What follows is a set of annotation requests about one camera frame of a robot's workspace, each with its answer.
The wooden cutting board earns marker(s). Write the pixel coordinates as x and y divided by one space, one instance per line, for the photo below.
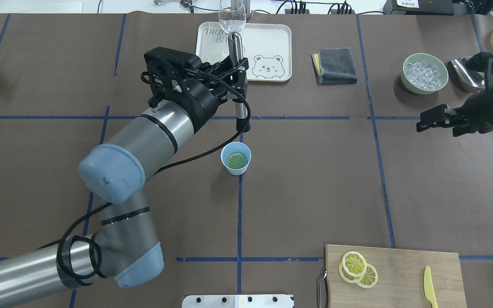
400 279

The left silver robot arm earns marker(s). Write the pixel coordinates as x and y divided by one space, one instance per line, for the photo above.
117 238

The steel muddler black tip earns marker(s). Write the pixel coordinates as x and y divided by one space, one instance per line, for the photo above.
239 80

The wine glass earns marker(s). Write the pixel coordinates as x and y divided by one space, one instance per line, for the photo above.
232 19

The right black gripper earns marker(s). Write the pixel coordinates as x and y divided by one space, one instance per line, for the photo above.
480 111

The yellow plastic knife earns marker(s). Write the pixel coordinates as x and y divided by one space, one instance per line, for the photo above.
428 287

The lemon slice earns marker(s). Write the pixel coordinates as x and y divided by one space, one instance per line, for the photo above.
236 161
354 263

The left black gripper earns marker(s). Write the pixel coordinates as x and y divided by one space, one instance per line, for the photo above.
200 104

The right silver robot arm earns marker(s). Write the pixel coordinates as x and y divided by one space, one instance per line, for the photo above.
475 115

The grey folded cloth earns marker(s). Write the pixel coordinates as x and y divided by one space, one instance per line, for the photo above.
335 66

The beige bear tray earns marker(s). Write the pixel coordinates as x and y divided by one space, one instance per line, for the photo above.
267 47

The green bowl with ice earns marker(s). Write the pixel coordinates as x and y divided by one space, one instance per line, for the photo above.
424 74

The light blue cup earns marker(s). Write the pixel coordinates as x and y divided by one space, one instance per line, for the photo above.
235 147

